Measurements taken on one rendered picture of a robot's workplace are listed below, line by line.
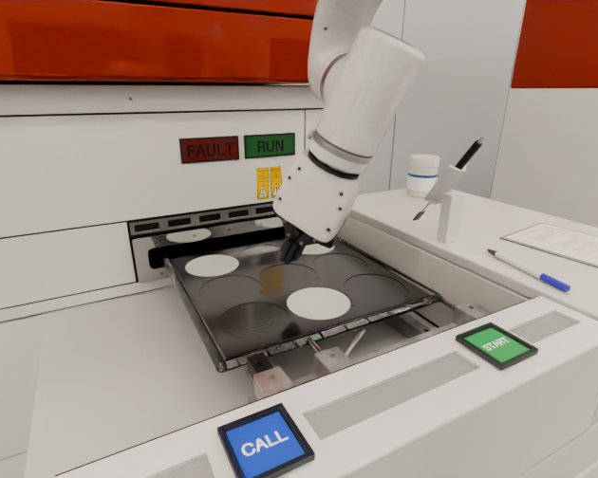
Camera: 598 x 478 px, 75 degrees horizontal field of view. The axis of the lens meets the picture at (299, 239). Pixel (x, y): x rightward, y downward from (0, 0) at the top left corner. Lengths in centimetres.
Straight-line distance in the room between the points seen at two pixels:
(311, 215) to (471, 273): 27
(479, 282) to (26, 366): 83
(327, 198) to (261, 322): 20
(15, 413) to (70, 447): 43
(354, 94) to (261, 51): 35
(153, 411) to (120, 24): 57
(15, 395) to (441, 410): 81
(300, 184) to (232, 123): 33
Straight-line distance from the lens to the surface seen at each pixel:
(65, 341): 77
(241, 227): 86
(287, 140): 88
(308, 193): 53
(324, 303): 62
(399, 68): 48
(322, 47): 56
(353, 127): 48
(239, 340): 54
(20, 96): 79
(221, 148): 82
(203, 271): 74
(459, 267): 68
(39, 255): 84
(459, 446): 41
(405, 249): 75
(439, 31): 326
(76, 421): 61
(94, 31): 74
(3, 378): 96
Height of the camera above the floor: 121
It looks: 21 degrees down
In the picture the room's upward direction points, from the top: straight up
